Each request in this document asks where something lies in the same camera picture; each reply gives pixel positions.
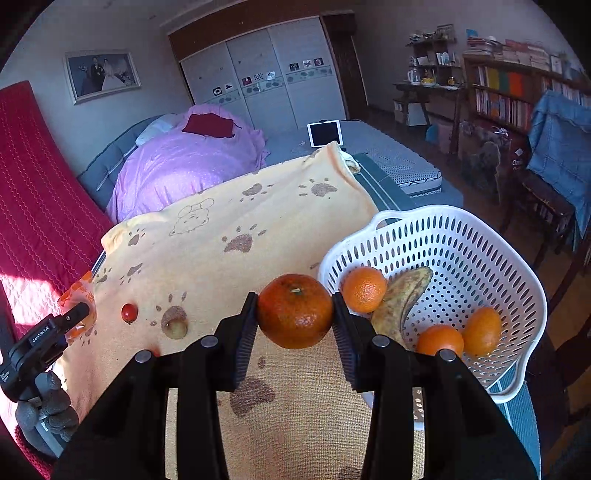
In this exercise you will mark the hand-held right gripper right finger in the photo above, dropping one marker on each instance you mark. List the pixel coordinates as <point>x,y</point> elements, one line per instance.
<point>346,346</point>

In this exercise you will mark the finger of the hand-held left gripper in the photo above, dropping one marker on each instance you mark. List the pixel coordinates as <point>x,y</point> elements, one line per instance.
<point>76,316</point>

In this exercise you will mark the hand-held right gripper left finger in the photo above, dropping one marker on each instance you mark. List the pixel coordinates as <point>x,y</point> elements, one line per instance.
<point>244,341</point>

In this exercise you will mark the plastic bag of orange pieces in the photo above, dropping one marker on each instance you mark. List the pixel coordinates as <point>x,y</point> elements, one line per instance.
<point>81,290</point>

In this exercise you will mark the red tomato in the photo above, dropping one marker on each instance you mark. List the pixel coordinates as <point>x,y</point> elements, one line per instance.
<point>129,312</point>

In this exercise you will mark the large round orange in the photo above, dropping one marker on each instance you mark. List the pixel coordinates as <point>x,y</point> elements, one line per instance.
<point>364,290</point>

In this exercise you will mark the mandarin with stem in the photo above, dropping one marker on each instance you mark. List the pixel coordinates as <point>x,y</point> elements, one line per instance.
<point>295,311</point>

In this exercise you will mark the brown round fruit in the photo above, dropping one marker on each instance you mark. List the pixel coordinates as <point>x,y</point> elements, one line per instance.
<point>177,328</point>

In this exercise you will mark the spotted ripe banana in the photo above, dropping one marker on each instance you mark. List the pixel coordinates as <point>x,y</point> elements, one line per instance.
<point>406,295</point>

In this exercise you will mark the oval orange citrus fruit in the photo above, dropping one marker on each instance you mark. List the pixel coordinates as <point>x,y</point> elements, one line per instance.
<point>441,339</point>
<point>482,330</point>

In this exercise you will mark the white plastic basket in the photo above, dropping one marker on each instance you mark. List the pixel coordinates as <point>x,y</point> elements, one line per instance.
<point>461,249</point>

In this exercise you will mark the person's left hand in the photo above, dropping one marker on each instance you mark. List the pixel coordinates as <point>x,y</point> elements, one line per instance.
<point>51,410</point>

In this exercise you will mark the yellow paw-print towel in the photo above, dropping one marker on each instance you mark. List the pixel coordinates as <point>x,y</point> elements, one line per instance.
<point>207,258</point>

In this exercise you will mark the red quilted cover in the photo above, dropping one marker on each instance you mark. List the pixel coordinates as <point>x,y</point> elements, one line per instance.
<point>37,194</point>

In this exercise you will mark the grey-blue padded headboard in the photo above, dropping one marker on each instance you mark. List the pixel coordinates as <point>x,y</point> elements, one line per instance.
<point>99,173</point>

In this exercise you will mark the purple duvet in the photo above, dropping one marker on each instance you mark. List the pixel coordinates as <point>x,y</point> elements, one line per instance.
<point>184,161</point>

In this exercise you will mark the grey mattress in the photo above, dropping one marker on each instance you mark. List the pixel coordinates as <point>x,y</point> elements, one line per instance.
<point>392,161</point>

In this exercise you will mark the white pillow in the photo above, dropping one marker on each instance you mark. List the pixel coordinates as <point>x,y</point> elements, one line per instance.
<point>152,131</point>

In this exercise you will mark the white tablet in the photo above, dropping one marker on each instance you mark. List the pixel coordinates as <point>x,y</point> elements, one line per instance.
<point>325,134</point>

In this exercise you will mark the dark red cloth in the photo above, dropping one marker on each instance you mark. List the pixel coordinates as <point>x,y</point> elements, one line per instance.
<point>207,123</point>

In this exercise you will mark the small plastic bin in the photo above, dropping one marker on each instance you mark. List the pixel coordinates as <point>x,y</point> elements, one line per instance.
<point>436,136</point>

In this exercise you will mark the dark wooden chair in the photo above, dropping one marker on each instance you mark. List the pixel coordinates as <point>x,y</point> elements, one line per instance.
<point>540,203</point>

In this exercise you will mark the white storage box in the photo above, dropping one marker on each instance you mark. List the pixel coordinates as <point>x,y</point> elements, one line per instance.
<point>411,113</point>

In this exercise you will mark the dark wooden desk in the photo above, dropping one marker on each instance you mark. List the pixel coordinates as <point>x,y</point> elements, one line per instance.
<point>425,99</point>

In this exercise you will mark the white sliding-door wardrobe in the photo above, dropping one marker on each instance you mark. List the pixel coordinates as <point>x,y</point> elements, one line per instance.
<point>258,78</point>

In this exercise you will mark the dark wooden door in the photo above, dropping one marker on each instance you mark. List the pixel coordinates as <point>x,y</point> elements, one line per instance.
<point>344,69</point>

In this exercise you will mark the blue checked cloth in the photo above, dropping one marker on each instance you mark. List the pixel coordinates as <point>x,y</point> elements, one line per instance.
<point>561,147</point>

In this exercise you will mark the wooden bookshelf with books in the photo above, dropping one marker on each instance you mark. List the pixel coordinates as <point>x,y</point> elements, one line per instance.
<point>508,92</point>

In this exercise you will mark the small wooden desk shelf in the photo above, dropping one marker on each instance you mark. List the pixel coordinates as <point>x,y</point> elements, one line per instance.
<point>434,50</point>

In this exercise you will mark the framed wall photo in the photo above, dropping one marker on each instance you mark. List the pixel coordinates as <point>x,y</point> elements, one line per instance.
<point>102,76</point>

